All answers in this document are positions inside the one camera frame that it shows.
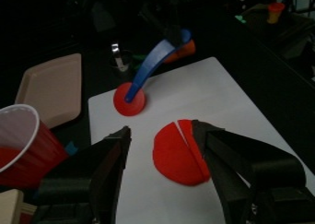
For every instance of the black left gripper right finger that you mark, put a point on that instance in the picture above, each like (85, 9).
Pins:
(245, 172)

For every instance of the blue tape piece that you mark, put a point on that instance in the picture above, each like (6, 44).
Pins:
(70, 147)

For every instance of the light wooden block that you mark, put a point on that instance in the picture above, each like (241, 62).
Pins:
(10, 206)

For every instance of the small green toy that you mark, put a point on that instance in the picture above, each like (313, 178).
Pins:
(240, 18)

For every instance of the beige plastic tray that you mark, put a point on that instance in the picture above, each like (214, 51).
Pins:
(50, 86)

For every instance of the orange yellow toy cup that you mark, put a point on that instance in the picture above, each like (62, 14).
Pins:
(274, 12)

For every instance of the thin red dough slice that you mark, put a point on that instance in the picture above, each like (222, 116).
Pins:
(185, 132)

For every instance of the red plastic cup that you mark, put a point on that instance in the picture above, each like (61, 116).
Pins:
(24, 160)

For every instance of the orange toy food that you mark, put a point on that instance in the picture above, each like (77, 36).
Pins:
(182, 50)

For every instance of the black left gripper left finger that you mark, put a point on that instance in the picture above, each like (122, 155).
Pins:
(101, 172)

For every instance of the green toy piece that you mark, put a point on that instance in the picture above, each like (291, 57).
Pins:
(137, 57)

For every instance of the large red dough piece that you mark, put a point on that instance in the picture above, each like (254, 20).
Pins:
(176, 160)

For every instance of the white cutting board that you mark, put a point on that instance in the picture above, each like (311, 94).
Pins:
(204, 89)

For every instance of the silver metal tool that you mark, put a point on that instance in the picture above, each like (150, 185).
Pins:
(117, 57)

